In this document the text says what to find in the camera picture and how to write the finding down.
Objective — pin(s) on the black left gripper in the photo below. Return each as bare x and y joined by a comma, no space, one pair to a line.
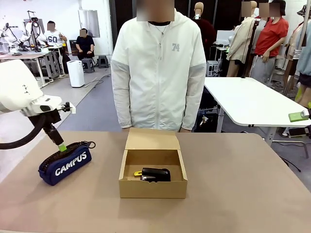
52,120

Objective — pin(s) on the navy campus pencil case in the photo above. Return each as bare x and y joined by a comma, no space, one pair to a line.
65,167

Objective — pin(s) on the yellow utility knife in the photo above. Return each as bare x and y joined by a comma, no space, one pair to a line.
138,173

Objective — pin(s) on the black stapler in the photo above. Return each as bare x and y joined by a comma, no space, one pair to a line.
156,174

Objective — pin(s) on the brown cardboard box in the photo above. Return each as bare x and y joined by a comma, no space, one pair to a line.
150,189

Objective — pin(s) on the person's right forearm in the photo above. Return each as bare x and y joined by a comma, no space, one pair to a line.
124,106

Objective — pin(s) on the person's left forearm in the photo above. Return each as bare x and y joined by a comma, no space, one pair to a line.
193,109

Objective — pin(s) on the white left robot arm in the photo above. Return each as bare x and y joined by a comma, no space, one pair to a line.
14,82

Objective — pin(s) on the white rounded table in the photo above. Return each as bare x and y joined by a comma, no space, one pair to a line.
247,99

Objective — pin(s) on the mannequin in light blue jacket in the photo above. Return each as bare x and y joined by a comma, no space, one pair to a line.
305,60

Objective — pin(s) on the white air purifier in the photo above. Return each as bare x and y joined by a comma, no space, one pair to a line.
75,74

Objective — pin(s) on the mannequin with bucket hat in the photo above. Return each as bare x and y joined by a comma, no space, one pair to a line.
295,38

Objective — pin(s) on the grey plastic stool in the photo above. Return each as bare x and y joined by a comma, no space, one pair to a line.
88,65
103,61

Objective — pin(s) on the mannequin in beige coat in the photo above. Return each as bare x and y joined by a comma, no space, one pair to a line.
240,41

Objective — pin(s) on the brown top desk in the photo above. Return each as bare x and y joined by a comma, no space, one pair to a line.
19,56

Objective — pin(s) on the grey computer case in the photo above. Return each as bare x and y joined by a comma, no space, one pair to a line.
212,69

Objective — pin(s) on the seated person black shirt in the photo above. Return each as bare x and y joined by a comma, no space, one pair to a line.
85,44

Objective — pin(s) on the seated person white jersey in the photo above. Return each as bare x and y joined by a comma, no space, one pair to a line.
54,37

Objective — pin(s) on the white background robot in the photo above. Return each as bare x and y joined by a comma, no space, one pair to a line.
34,30
7,36

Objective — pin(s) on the person in white jacket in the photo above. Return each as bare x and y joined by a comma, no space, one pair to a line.
158,72

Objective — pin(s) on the mannequin in maroon top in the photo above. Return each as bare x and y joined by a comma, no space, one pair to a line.
206,31

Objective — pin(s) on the white panel board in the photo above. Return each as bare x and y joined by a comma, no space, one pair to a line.
90,23

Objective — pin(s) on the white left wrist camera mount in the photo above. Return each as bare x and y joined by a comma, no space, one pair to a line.
48,103

